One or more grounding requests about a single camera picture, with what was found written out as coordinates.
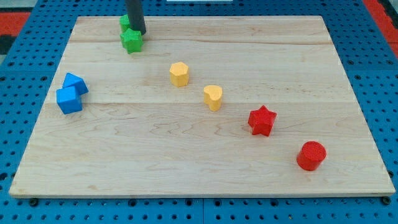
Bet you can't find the green circle block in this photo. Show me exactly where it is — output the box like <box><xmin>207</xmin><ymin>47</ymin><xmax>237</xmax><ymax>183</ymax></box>
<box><xmin>119</xmin><ymin>14</ymin><xmax>130</xmax><ymax>33</ymax></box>

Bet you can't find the red star block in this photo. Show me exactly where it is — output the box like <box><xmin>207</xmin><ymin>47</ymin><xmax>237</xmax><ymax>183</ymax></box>
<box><xmin>248</xmin><ymin>105</ymin><xmax>277</xmax><ymax>136</ymax></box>

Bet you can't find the green star block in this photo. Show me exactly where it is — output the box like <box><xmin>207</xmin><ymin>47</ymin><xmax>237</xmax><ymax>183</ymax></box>
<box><xmin>120</xmin><ymin>28</ymin><xmax>144</xmax><ymax>54</ymax></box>

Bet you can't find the yellow heart block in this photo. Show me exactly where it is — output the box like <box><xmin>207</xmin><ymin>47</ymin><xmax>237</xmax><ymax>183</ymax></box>
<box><xmin>203</xmin><ymin>85</ymin><xmax>223</xmax><ymax>111</ymax></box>

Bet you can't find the light wooden board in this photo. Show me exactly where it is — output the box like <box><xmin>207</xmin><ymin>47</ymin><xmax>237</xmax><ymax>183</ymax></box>
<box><xmin>9</xmin><ymin>16</ymin><xmax>396</xmax><ymax>198</ymax></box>

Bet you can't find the yellow hexagon block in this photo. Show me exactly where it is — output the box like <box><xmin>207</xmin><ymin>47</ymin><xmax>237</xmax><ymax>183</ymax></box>
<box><xmin>169</xmin><ymin>62</ymin><xmax>189</xmax><ymax>87</ymax></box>

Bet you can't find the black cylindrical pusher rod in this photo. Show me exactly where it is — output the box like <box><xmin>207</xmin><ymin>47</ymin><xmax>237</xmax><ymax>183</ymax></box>
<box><xmin>124</xmin><ymin>0</ymin><xmax>146</xmax><ymax>35</ymax></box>

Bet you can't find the red cylinder block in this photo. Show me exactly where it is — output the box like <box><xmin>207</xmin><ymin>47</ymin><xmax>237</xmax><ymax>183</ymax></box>
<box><xmin>296</xmin><ymin>141</ymin><xmax>326</xmax><ymax>171</ymax></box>

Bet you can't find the blue cube block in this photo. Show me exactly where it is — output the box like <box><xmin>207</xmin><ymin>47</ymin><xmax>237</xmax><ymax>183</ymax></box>
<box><xmin>56</xmin><ymin>86</ymin><xmax>83</xmax><ymax>114</ymax></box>

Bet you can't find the blue triangle block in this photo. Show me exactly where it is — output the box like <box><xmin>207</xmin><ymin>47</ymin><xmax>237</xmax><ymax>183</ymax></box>
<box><xmin>62</xmin><ymin>73</ymin><xmax>89</xmax><ymax>95</ymax></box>

